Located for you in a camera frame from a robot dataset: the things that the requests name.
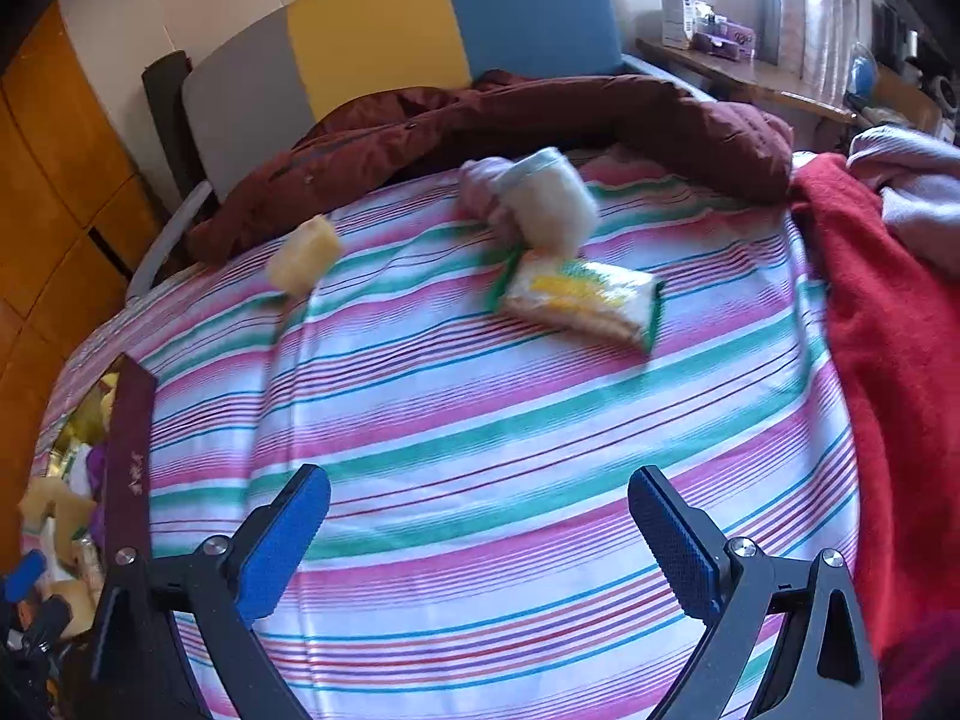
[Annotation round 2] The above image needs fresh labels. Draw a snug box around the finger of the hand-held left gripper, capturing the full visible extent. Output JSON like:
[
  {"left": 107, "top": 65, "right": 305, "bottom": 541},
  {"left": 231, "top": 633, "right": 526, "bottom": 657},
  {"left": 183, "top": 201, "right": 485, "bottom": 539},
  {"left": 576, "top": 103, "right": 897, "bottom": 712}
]
[{"left": 0, "top": 549, "right": 48, "bottom": 607}]

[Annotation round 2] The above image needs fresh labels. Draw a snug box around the small yellow cake packet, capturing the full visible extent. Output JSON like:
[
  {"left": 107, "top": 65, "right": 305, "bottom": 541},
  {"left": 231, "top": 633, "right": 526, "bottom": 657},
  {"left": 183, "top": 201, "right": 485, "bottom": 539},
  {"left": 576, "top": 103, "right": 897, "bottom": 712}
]
[{"left": 266, "top": 214, "right": 344, "bottom": 295}]

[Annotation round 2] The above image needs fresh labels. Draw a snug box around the striped bedsheet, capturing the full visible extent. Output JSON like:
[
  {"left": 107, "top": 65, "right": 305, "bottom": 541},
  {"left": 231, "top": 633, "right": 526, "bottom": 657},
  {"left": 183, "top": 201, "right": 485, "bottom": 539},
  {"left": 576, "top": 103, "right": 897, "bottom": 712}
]
[{"left": 30, "top": 154, "right": 863, "bottom": 720}]

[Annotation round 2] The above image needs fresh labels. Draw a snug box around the small purple packet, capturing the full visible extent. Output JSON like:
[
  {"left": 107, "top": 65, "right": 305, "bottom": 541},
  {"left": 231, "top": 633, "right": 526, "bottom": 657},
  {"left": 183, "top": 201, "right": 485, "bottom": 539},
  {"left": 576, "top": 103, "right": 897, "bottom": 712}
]
[{"left": 85, "top": 446, "right": 115, "bottom": 500}]

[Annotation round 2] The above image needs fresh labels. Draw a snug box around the red blanket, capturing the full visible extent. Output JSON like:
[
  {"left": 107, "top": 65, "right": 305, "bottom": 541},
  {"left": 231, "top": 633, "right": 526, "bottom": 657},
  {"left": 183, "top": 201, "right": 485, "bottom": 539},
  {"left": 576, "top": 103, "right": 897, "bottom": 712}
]
[{"left": 787, "top": 152, "right": 960, "bottom": 661}]

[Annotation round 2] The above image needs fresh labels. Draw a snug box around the maroon padded jacket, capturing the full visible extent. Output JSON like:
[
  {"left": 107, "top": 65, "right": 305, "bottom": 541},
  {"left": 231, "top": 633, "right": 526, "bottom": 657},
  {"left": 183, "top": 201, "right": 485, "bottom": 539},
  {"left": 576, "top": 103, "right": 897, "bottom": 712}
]
[{"left": 186, "top": 69, "right": 796, "bottom": 267}]

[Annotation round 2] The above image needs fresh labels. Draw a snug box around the lavender cloth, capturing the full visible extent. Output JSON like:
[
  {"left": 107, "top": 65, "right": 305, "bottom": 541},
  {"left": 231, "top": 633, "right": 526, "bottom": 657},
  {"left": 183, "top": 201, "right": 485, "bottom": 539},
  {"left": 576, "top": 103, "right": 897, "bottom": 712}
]
[{"left": 846, "top": 124, "right": 960, "bottom": 278}]

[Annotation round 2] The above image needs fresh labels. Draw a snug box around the green yellow cracker packet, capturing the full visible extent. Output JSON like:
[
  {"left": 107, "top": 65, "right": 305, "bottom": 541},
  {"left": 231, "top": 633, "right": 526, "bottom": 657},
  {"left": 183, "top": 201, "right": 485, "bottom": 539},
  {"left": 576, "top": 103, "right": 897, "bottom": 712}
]
[{"left": 491, "top": 246, "right": 668, "bottom": 355}]

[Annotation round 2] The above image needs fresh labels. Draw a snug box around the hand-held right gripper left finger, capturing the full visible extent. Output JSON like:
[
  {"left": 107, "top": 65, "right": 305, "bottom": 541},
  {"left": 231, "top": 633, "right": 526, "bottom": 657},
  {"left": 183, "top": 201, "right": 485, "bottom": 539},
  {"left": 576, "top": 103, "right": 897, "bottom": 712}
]
[{"left": 90, "top": 465, "right": 332, "bottom": 720}]

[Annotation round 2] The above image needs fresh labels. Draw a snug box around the pale curtain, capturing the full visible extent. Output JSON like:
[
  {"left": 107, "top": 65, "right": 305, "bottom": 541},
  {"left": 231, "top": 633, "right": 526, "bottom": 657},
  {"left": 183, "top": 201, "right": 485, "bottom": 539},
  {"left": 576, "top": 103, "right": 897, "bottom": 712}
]
[{"left": 757, "top": 0, "right": 865, "bottom": 85}]

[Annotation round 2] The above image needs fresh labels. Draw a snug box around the maroon box with gold lining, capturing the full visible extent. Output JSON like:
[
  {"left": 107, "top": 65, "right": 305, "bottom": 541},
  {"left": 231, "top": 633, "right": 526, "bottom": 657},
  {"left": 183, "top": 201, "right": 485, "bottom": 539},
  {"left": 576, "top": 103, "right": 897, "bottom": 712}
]
[{"left": 16, "top": 352, "right": 160, "bottom": 691}]

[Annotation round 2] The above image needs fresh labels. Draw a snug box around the purple box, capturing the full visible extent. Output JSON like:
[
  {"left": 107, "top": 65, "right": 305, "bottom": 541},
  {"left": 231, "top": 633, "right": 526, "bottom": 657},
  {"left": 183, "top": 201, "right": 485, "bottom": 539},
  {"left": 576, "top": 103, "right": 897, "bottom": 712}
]
[{"left": 694, "top": 26, "right": 758, "bottom": 62}]

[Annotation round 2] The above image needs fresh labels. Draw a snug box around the wooden cabinet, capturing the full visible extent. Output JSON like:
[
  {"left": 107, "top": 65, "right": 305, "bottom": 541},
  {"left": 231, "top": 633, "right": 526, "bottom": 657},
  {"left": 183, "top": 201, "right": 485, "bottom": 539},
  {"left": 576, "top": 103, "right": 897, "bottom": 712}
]
[{"left": 874, "top": 64, "right": 947, "bottom": 137}]

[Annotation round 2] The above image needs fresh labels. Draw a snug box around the magenta cloth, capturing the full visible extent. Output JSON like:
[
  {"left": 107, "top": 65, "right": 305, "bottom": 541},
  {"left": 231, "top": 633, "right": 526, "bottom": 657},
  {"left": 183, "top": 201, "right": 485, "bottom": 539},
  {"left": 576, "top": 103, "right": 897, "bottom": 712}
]
[{"left": 876, "top": 611, "right": 960, "bottom": 720}]

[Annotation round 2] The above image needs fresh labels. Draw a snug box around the grey bed frame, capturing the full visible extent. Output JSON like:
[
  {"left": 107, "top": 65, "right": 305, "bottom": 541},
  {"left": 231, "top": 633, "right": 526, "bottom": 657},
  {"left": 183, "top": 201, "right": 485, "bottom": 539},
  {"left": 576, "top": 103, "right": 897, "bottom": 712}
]
[{"left": 124, "top": 180, "right": 216, "bottom": 306}]

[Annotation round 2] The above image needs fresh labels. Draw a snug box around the white box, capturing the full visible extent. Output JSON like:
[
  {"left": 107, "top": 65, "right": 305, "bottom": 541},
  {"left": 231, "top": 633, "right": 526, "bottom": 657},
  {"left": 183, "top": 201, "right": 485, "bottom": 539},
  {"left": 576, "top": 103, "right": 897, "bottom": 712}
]
[{"left": 660, "top": 0, "right": 696, "bottom": 50}]

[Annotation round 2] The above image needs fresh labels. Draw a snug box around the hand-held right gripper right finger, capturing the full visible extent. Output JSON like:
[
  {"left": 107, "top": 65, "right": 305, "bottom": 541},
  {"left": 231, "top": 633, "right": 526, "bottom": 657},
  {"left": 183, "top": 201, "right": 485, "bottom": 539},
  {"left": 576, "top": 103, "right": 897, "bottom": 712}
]
[{"left": 628, "top": 466, "right": 884, "bottom": 720}]

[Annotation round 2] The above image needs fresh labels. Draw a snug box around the blue round object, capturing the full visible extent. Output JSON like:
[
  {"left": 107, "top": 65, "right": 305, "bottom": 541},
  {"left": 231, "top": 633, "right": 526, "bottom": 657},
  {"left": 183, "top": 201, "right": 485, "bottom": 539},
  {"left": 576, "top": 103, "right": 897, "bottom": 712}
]
[{"left": 847, "top": 45, "right": 880, "bottom": 103}]

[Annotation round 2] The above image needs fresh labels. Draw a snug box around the wooden desk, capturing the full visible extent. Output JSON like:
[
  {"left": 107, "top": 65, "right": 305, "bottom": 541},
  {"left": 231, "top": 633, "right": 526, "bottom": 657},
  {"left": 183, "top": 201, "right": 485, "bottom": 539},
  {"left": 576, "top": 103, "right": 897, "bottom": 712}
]
[{"left": 636, "top": 36, "right": 860, "bottom": 152}]

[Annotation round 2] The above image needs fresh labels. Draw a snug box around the grey yellow blue headboard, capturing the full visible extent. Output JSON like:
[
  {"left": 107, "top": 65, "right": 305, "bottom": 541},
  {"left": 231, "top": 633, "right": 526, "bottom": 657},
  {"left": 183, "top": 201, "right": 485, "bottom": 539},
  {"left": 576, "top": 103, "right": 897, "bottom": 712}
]
[{"left": 180, "top": 0, "right": 625, "bottom": 200}]

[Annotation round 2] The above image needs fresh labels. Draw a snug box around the orange wooden wardrobe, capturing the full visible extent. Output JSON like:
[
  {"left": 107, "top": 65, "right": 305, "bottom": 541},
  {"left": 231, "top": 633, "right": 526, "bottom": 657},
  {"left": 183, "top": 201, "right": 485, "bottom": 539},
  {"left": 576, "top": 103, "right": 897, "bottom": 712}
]
[{"left": 0, "top": 0, "right": 182, "bottom": 481}]

